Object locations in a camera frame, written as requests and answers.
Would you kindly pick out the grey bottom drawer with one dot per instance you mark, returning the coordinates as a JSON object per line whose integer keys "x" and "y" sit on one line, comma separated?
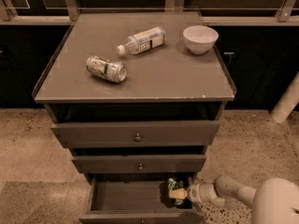
{"x": 137, "y": 199}

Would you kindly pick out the grey drawer cabinet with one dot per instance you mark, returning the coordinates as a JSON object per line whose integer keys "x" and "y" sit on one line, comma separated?
{"x": 162, "y": 84}

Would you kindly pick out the grey middle drawer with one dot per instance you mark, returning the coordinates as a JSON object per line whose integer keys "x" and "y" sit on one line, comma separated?
{"x": 139, "y": 164}

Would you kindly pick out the white and green can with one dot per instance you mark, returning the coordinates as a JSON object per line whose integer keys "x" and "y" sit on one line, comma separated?
{"x": 106, "y": 69}

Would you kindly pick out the grey top drawer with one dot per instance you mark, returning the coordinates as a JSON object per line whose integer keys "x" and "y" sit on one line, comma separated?
{"x": 170, "y": 133}

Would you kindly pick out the white ceramic bowl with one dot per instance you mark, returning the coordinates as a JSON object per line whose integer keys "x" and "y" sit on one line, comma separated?
{"x": 199, "y": 39}

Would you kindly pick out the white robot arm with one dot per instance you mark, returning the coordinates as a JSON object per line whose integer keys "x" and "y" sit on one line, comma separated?
{"x": 254, "y": 160}

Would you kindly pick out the grey drawer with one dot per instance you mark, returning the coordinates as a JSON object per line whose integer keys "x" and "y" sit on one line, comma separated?
{"x": 170, "y": 133}
{"x": 139, "y": 164}
{"x": 137, "y": 199}

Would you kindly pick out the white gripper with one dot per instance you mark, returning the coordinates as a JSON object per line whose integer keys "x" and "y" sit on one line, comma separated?
{"x": 193, "y": 192}

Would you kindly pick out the metal window railing frame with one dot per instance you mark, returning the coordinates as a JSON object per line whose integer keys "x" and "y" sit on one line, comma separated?
{"x": 222, "y": 12}

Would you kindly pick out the green soda can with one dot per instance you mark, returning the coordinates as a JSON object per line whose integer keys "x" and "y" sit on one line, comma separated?
{"x": 173, "y": 184}

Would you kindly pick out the clear plastic bottle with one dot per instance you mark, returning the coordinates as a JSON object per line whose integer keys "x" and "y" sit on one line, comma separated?
{"x": 143, "y": 41}

